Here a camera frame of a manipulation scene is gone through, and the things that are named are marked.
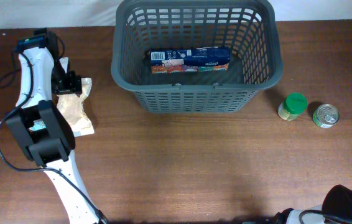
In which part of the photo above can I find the tan food pouch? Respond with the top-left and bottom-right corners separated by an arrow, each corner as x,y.
57,78 -> 95,137

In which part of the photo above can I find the blue carton box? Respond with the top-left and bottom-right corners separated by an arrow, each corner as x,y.
150,47 -> 231,73

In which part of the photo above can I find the grey plastic basket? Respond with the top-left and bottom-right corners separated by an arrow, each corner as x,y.
111,0 -> 283,113

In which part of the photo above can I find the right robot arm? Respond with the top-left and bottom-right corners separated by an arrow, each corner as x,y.
266,185 -> 352,224

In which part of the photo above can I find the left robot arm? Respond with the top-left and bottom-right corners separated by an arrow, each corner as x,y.
0,29 -> 108,223

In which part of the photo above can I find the teal snack packet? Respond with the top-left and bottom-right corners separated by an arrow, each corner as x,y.
29,119 -> 46,132

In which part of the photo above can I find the green lid jar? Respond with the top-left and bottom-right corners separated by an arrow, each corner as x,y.
278,93 -> 308,121

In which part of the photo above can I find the silver tin can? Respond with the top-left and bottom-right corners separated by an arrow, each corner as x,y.
312,104 -> 340,128

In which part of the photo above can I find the right black cable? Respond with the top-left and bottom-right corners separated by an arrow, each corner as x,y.
299,208 -> 352,224

